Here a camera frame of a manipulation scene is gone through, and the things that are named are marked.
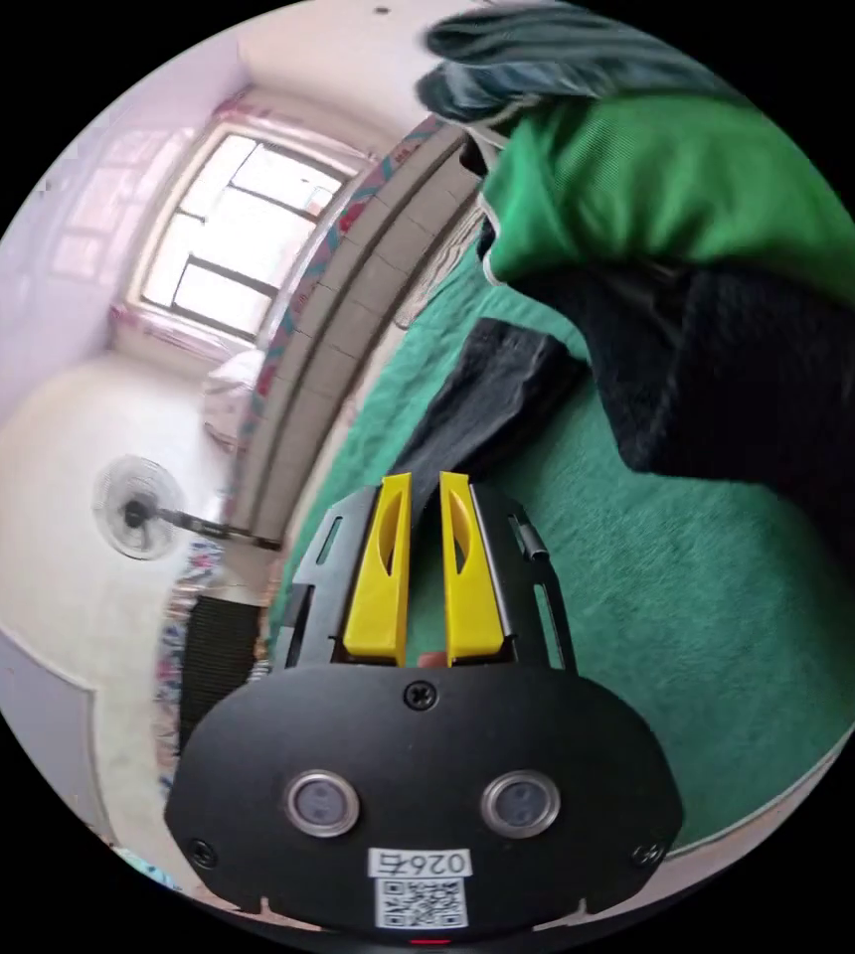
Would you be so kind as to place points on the window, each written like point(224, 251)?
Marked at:
point(241, 223)

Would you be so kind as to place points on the standing fan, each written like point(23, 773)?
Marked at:
point(133, 510)

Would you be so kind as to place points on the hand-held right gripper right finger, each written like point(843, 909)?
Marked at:
point(468, 596)

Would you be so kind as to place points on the zebra striped pillow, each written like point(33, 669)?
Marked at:
point(451, 257)

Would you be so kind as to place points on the bed with green quilt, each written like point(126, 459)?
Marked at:
point(659, 633)

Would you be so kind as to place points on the pile of clothes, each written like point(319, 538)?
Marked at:
point(659, 194)

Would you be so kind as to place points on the pink teal printed cloth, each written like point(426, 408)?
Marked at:
point(323, 283)

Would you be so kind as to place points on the person's right hand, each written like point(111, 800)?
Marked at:
point(432, 660)

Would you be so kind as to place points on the black pants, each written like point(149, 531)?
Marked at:
point(487, 387)

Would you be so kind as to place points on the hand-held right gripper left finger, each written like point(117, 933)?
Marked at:
point(379, 596)

